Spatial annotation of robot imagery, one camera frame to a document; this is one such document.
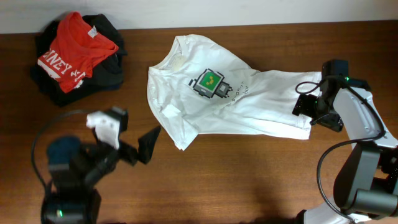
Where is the white robot print t-shirt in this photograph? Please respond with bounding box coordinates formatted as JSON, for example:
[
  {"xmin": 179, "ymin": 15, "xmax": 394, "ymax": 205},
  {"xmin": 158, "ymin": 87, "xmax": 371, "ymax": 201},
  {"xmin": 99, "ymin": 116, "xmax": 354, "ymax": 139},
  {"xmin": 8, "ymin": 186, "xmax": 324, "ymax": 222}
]
[{"xmin": 147, "ymin": 34, "xmax": 321, "ymax": 150}]

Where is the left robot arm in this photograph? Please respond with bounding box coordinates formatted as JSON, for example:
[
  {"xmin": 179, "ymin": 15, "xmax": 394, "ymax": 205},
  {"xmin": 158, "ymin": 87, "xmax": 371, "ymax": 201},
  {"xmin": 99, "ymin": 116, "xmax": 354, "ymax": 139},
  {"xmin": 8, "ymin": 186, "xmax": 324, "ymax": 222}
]
[{"xmin": 40, "ymin": 107, "xmax": 161, "ymax": 223}]

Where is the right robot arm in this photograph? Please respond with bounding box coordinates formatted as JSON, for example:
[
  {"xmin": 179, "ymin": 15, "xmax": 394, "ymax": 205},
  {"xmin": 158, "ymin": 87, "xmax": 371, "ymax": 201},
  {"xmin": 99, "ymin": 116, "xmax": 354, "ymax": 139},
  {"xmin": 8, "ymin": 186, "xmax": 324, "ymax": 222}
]
[{"xmin": 292, "ymin": 59, "xmax": 397, "ymax": 224}]

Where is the black folded garment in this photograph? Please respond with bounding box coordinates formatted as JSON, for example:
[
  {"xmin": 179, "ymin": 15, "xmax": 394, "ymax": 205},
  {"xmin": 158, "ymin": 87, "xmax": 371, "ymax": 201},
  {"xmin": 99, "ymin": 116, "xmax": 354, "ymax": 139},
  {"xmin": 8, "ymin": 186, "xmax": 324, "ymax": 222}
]
[{"xmin": 30, "ymin": 14, "xmax": 127, "ymax": 107}]

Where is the red printed t-shirt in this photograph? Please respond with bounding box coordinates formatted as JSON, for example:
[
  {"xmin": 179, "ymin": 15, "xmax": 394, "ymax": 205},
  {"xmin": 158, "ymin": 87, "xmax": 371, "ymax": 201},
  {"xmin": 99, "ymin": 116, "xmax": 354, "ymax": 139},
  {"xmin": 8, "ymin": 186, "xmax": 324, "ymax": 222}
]
[{"xmin": 37, "ymin": 12, "xmax": 119, "ymax": 93}]

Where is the right black cable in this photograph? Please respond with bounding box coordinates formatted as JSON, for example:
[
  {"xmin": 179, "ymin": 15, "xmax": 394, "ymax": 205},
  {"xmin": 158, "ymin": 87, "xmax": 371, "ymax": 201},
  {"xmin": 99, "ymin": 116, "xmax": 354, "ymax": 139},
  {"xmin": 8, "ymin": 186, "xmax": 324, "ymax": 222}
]
[{"xmin": 294, "ymin": 74, "xmax": 386, "ymax": 223}]

